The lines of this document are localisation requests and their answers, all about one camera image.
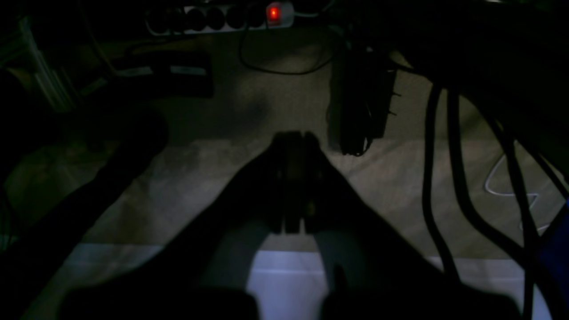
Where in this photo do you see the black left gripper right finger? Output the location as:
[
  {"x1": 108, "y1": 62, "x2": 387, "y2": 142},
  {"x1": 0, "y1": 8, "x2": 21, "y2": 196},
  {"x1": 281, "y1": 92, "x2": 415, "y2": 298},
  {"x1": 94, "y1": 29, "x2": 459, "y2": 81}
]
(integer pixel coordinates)
[{"x1": 305, "y1": 133, "x2": 521, "y2": 320}]

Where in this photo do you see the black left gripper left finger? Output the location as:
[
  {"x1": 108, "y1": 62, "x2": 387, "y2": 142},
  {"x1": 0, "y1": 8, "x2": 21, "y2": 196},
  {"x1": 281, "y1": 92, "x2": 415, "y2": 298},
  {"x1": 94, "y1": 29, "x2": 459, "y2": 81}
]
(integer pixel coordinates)
[{"x1": 58, "y1": 133, "x2": 293, "y2": 320}]

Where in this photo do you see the black power adapter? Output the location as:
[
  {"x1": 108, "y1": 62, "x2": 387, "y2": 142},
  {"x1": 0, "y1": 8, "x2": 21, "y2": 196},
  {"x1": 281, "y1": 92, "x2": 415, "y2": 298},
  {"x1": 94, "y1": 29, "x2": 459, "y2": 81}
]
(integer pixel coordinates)
[{"x1": 326, "y1": 46, "x2": 397, "y2": 157}]

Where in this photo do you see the black flat box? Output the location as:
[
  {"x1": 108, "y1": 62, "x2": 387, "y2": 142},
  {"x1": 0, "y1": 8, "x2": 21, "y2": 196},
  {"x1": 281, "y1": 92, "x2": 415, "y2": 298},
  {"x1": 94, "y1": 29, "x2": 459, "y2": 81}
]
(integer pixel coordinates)
[{"x1": 112, "y1": 51, "x2": 215, "y2": 99}]

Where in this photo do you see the white power strip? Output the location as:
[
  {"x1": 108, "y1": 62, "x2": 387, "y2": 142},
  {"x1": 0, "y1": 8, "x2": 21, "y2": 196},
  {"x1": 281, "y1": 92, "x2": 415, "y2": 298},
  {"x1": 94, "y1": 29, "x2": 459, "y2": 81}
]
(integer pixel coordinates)
[{"x1": 144, "y1": 0, "x2": 296, "y2": 37}]

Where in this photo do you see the white cable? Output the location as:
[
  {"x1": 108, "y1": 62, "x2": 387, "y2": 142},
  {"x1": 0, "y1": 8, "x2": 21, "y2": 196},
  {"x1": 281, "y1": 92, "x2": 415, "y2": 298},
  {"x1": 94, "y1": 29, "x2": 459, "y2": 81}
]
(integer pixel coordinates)
[{"x1": 485, "y1": 153, "x2": 552, "y2": 234}]

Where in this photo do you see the black cable bundle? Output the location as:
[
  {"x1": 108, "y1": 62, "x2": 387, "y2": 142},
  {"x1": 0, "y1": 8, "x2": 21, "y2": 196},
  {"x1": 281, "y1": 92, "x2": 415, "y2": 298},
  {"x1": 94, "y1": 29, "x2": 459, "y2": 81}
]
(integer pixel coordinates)
[{"x1": 422, "y1": 84, "x2": 569, "y2": 320}]

